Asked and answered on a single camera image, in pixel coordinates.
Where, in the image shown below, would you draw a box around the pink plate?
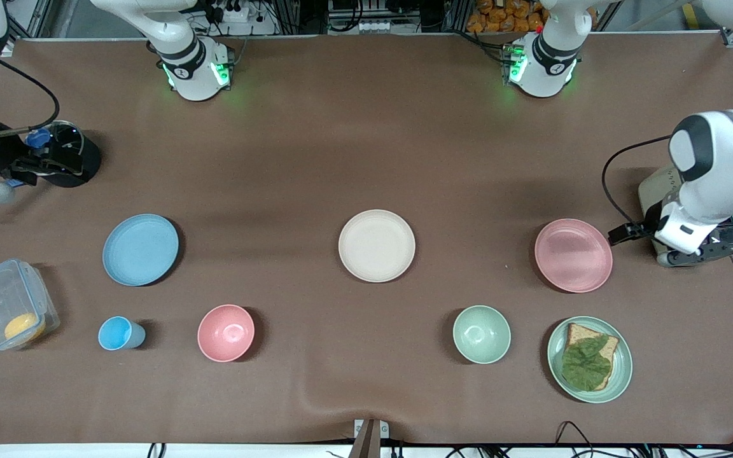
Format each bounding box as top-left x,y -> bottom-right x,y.
534,219 -> 613,294

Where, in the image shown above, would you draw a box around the blue plate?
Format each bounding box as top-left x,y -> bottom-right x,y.
102,214 -> 179,287

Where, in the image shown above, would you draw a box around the black round pot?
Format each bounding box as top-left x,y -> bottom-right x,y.
42,121 -> 102,188

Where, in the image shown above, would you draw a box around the beige chrome toaster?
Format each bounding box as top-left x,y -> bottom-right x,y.
638,164 -> 733,268

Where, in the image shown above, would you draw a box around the brown bread slice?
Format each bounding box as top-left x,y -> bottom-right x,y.
564,323 -> 620,391

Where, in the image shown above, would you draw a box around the clear plastic container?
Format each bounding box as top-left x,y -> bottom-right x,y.
0,258 -> 60,352

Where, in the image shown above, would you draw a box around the green lettuce leaf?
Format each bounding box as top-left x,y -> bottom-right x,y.
561,336 -> 613,391

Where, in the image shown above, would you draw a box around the green plate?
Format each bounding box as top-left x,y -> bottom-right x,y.
547,316 -> 633,404

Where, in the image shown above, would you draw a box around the orange food piece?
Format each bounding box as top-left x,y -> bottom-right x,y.
4,313 -> 46,343

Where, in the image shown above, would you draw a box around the green bowl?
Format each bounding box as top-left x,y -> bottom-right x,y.
453,305 -> 512,364

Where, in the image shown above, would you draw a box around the blue cup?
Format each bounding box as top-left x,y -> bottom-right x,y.
98,316 -> 146,351

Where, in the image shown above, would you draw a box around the white power strip with plugs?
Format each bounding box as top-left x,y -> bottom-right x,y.
209,0 -> 260,24

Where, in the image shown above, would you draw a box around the pink bowl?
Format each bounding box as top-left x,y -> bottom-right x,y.
197,304 -> 256,363

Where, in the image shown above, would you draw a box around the orange snack packets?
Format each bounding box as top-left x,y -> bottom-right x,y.
466,0 -> 547,34

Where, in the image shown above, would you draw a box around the beige plate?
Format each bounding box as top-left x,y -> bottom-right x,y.
339,209 -> 416,283

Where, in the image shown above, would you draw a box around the brown table cover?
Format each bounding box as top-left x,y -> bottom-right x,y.
0,32 -> 733,446

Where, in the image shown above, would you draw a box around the black looped floor cable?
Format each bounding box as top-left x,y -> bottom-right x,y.
554,420 -> 597,449

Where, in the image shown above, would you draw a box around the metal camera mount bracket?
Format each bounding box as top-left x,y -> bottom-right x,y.
353,418 -> 390,458

